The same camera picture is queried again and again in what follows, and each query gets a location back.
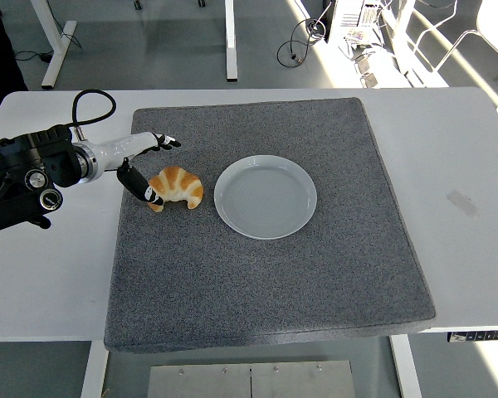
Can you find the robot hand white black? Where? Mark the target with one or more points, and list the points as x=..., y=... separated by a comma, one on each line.
x=124, y=147

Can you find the croissant bread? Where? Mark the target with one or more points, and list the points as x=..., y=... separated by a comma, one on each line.
x=178, y=182

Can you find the round light grey plate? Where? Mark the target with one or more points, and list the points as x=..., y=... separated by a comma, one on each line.
x=265, y=199

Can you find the grey metal plate with screws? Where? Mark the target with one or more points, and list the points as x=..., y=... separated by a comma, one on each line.
x=249, y=379

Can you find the white desk leg with foot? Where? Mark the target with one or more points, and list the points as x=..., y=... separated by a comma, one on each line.
x=56, y=54

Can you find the person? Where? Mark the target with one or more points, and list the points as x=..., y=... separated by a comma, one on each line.
x=2, y=83

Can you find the white desk leg narrow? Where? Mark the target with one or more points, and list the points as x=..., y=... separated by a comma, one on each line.
x=231, y=41

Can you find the grey felt mat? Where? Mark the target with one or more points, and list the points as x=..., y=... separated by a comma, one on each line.
x=253, y=290

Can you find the white table leg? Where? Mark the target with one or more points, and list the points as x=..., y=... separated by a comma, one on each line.
x=406, y=365
x=94, y=369

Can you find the computer tower case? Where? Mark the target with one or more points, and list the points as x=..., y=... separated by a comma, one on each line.
x=350, y=18

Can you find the clear tape patch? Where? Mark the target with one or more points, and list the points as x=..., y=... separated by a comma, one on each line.
x=462, y=204

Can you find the table height control panel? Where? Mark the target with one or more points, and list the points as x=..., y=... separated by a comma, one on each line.
x=479, y=336

